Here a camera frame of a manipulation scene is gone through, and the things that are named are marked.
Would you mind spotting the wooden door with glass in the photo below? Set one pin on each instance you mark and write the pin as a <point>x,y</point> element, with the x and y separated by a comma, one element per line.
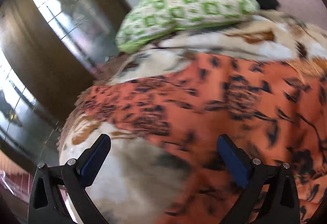
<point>56,47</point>

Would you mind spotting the beige leaf print blanket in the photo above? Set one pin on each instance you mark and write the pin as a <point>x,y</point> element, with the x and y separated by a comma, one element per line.
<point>139,181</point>

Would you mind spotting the green white checkered pillow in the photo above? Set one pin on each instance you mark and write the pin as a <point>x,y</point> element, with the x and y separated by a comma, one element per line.
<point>152,19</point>

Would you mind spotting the brown fringed bedsheet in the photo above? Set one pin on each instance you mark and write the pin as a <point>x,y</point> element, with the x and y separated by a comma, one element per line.
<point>108,71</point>

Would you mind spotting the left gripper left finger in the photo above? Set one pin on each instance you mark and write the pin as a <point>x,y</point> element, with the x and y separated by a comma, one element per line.
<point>46,204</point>

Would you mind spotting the orange black floral garment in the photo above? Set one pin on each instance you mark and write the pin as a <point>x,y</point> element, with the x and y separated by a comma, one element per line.
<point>274,111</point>

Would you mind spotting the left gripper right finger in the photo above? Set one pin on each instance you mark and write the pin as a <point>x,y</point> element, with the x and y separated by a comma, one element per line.
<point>281,203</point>

